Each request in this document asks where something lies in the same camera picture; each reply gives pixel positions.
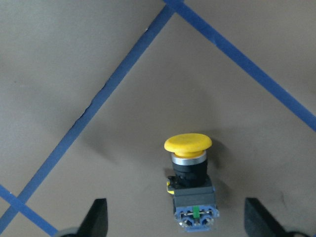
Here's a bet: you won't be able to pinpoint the yellow push button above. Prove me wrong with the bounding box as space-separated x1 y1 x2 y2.
164 133 219 233

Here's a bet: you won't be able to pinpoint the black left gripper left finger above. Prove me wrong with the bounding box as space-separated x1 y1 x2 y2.
75 198 108 237

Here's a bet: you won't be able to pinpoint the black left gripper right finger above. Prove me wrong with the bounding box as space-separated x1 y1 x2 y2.
244 197 287 237

